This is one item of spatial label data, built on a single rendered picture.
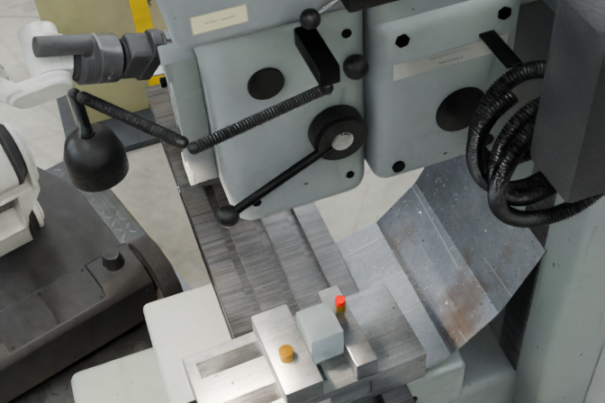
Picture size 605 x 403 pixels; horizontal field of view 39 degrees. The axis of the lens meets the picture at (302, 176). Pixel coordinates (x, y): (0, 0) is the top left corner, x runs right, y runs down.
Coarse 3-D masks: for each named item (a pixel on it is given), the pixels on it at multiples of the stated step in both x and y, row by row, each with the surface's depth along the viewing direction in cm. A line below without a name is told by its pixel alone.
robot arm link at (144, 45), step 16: (112, 32) 150; (144, 32) 153; (160, 32) 152; (112, 48) 148; (128, 48) 150; (144, 48) 151; (112, 64) 148; (128, 64) 151; (144, 64) 153; (112, 80) 150
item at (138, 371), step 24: (480, 336) 164; (120, 360) 165; (144, 360) 165; (480, 360) 160; (504, 360) 160; (72, 384) 163; (96, 384) 162; (120, 384) 161; (144, 384) 161; (480, 384) 157; (504, 384) 159
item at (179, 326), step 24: (144, 312) 158; (168, 312) 157; (192, 312) 157; (216, 312) 157; (168, 336) 154; (192, 336) 153; (216, 336) 153; (168, 360) 150; (456, 360) 147; (168, 384) 147; (408, 384) 145; (432, 384) 147; (456, 384) 150
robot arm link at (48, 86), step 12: (0, 72) 145; (48, 72) 141; (60, 72) 142; (0, 84) 141; (12, 84) 141; (24, 84) 141; (36, 84) 141; (48, 84) 141; (60, 84) 142; (72, 84) 144; (0, 96) 142; (12, 96) 141; (24, 96) 142; (36, 96) 143; (48, 96) 145; (60, 96) 146; (24, 108) 146
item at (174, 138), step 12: (84, 96) 92; (96, 108) 92; (108, 108) 91; (120, 108) 91; (120, 120) 90; (132, 120) 89; (144, 120) 89; (144, 132) 89; (156, 132) 88; (168, 132) 87; (180, 144) 87
